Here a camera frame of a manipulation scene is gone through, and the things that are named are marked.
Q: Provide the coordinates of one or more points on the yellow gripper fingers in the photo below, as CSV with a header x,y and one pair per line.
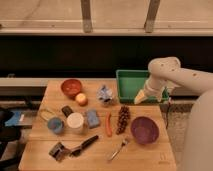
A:
x,y
140,97

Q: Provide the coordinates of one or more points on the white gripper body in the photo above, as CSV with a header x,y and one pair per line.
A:
x,y
154,87

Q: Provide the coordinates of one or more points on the silver metal fork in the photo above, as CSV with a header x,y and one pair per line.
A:
x,y
125,141

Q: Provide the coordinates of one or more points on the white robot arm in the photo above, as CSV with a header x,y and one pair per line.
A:
x,y
197,154

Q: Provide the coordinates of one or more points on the blue plastic cup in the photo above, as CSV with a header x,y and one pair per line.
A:
x,y
56,125

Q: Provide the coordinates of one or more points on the green plastic bin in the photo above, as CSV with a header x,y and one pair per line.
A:
x,y
129,82

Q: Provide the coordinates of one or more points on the purple bowl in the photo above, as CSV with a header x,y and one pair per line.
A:
x,y
144,130

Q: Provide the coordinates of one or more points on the orange carrot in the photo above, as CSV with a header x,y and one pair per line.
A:
x,y
108,125

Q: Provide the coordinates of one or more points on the blue sponge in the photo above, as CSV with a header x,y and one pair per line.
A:
x,y
92,119

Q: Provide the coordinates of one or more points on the apple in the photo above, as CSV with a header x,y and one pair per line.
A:
x,y
81,99

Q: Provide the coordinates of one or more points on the red bowl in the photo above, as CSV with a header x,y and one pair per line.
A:
x,y
71,87

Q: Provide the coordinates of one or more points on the white lidded container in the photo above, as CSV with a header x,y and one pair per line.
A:
x,y
76,123

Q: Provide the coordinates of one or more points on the small black box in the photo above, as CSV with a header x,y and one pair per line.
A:
x,y
66,110

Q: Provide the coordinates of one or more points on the clear yellowish glass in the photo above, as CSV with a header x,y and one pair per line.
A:
x,y
46,114

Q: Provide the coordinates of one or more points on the metal clip tool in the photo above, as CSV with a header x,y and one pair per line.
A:
x,y
59,152

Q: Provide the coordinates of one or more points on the blue object on floor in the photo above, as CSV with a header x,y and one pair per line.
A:
x,y
16,118

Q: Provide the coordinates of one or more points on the black chair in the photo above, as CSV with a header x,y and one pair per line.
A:
x,y
7,134

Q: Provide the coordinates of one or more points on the black handled utensil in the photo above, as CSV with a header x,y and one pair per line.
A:
x,y
78,150

